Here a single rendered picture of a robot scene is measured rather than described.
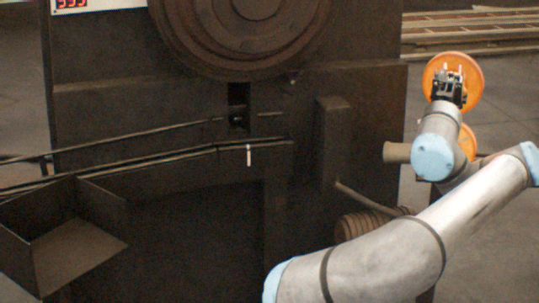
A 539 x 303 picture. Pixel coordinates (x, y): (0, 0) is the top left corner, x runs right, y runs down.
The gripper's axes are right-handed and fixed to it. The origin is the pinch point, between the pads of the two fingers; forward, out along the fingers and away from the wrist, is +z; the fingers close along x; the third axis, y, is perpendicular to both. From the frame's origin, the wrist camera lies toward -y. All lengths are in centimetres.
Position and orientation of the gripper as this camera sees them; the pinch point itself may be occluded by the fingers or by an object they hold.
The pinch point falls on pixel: (453, 76)
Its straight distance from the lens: 177.6
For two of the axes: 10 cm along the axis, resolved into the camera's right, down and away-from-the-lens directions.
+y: -0.9, -7.8, -6.2
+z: 3.4, -6.1, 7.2
